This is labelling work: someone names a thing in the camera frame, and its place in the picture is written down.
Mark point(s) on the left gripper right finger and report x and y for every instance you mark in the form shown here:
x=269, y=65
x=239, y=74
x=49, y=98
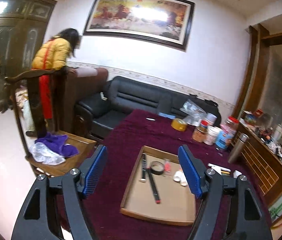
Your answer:
x=245, y=217

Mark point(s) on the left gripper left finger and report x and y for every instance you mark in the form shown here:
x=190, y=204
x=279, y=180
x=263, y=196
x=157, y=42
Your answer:
x=38, y=217

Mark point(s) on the yellow green pen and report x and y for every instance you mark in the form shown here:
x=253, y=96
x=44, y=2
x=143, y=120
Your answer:
x=225, y=173

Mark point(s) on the white plastic bottle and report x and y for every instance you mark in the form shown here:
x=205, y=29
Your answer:
x=183, y=182

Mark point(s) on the white glue bottle orange cap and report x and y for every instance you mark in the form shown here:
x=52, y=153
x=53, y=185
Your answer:
x=178, y=176

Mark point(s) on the black marker red cap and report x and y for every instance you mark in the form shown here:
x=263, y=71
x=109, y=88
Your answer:
x=153, y=187

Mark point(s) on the grey tape roll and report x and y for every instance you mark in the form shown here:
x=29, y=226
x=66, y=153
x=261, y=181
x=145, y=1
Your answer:
x=157, y=168

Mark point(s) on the black marker grey cap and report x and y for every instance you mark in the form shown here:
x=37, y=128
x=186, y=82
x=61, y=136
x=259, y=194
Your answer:
x=144, y=168

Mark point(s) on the small white charger cube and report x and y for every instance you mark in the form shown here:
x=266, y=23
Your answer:
x=236, y=174

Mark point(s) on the wooden sideboard cabinet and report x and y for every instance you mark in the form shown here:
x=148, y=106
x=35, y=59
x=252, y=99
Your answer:
x=265, y=166

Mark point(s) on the clear plastic bag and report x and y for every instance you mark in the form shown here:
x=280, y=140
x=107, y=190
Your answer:
x=42, y=154

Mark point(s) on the bronze thermos flask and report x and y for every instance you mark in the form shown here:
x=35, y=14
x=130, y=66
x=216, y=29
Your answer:
x=238, y=147

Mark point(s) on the purple cloth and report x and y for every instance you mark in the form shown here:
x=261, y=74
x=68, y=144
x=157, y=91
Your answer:
x=57, y=143

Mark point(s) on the blue labelled canister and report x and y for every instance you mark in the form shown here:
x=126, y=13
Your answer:
x=225, y=137

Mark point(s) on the white plastic jar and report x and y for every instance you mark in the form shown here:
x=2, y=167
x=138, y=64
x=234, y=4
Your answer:
x=212, y=134

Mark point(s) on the red lid plastic jar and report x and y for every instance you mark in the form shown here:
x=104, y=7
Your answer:
x=231, y=124

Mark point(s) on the brown glass jar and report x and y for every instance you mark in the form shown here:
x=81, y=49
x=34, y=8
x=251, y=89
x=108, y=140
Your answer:
x=200, y=131

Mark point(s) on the yellow tape roll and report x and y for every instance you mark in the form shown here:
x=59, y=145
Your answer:
x=179, y=124

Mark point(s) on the crumpled plastic wrap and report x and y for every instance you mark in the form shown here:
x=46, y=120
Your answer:
x=195, y=114

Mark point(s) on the maroon table cloth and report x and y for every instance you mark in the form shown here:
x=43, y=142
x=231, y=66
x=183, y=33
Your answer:
x=124, y=143

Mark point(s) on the black leather sofa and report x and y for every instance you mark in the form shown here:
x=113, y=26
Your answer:
x=98, y=114

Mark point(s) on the brown armchair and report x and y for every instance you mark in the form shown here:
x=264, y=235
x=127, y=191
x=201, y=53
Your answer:
x=80, y=83

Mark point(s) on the dark wooden wardrobe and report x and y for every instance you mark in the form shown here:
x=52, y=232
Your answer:
x=23, y=24

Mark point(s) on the framed horse painting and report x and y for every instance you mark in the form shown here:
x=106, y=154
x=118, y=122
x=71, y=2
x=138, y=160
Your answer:
x=165, y=22

